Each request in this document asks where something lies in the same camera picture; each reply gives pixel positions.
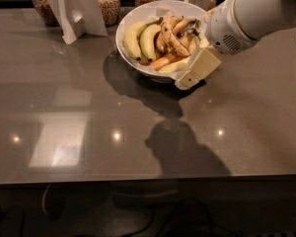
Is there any greenish banana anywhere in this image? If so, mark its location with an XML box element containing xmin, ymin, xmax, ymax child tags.
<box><xmin>123</xmin><ymin>20</ymin><xmax>159</xmax><ymax>61</ymax></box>
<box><xmin>139</xmin><ymin>24</ymin><xmax>161</xmax><ymax>61</ymax></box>

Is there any left glass nut jar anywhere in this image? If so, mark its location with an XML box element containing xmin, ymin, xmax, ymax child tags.
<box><xmin>31</xmin><ymin>0</ymin><xmax>59</xmax><ymax>27</ymax></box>

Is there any long yellow front banana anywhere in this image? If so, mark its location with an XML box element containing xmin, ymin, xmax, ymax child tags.
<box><xmin>158</xmin><ymin>57</ymin><xmax>189</xmax><ymax>74</ymax></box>

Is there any white ceramic bowl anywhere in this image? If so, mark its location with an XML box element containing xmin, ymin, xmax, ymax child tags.
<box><xmin>115</xmin><ymin>0</ymin><xmax>205</xmax><ymax>83</ymax></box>

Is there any white paper bowl liner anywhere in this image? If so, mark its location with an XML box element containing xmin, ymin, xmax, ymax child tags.
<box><xmin>132</xmin><ymin>0</ymin><xmax>205</xmax><ymax>80</ymax></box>

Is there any far right glass jar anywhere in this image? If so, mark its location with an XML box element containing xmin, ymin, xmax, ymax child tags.
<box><xmin>207</xmin><ymin>0</ymin><xmax>217</xmax><ymax>11</ymax></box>

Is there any middle glass grain jar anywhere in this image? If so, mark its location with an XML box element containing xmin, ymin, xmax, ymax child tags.
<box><xmin>98</xmin><ymin>0</ymin><xmax>120</xmax><ymax>27</ymax></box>

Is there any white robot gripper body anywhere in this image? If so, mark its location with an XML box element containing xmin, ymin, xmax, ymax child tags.
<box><xmin>205</xmin><ymin>0</ymin><xmax>258</xmax><ymax>54</ymax></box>

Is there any orange ripe banana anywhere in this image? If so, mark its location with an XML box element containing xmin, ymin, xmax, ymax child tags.
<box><xmin>151</xmin><ymin>52</ymin><xmax>177</xmax><ymax>71</ymax></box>

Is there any white folded paper stand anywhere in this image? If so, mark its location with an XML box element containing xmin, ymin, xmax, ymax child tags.
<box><xmin>47</xmin><ymin>0</ymin><xmax>108</xmax><ymax>44</ymax></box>

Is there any greenish banana far left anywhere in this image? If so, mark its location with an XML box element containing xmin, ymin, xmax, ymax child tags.
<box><xmin>123</xmin><ymin>20</ymin><xmax>159</xmax><ymax>61</ymax></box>

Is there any spotted brown ripe banana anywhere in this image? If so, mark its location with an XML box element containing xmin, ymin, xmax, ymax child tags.
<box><xmin>161</xmin><ymin>16</ymin><xmax>190</xmax><ymax>57</ymax></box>

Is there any cream flat gripper finger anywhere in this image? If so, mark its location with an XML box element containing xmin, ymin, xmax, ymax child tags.
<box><xmin>175</xmin><ymin>46</ymin><xmax>222</xmax><ymax>90</ymax></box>

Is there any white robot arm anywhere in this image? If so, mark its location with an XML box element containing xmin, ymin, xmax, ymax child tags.
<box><xmin>175</xmin><ymin>0</ymin><xmax>296</xmax><ymax>90</ymax></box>

